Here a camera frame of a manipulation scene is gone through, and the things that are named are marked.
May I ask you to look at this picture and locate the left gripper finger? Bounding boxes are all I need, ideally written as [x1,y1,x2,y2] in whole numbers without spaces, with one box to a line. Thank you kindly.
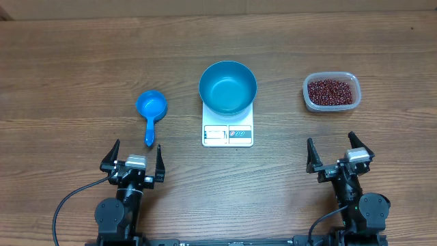
[155,144,165,178]
[101,139,120,164]

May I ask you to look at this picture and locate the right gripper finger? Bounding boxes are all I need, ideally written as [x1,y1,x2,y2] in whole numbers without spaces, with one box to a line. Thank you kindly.
[307,138,322,167]
[348,131,375,158]

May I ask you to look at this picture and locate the blue plastic scoop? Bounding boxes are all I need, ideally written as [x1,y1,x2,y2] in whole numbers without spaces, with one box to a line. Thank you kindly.
[135,90,168,147]

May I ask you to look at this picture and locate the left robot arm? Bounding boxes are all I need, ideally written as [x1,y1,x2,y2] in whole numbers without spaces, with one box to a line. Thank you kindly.
[94,140,165,245]

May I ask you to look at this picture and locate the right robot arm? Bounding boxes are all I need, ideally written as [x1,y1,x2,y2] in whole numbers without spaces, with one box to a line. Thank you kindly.
[306,131,391,245]

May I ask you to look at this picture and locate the white kitchen scale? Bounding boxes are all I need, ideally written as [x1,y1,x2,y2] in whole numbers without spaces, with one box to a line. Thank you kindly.
[201,104,254,148]

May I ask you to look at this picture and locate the teal metal bowl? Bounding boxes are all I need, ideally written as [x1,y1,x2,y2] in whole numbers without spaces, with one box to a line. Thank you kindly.
[198,60,258,115]

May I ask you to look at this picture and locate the red beans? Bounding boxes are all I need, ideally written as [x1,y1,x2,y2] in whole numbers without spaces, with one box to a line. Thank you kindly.
[307,79,353,106]

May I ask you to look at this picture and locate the clear plastic container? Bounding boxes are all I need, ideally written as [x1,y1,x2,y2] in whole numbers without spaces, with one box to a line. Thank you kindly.
[302,72,362,113]

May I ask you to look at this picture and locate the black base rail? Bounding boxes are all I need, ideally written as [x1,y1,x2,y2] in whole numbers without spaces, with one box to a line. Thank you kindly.
[85,234,389,246]

